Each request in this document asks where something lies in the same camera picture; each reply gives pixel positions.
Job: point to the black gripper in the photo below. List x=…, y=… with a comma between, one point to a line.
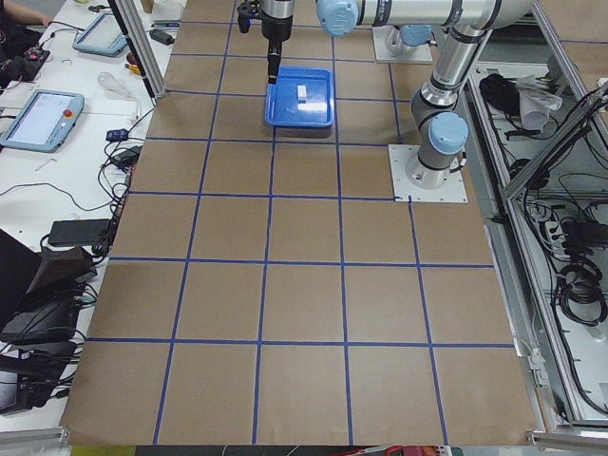
x=273, y=29

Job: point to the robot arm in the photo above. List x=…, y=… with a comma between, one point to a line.
x=466, y=26
x=401, y=41

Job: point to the blue plastic tray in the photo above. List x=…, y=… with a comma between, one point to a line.
x=282, y=108

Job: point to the black power adapter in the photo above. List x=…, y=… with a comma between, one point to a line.
x=161, y=37

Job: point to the far teach pendant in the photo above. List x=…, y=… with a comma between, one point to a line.
x=102, y=37

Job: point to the teach pendant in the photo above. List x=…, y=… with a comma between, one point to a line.
x=102, y=37
x=45, y=121

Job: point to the near teach pendant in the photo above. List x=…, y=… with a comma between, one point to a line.
x=45, y=121

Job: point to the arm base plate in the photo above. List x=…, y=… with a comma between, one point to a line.
x=422, y=56
x=412, y=182

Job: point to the aluminium frame post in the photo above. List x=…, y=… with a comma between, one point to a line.
x=132, y=28

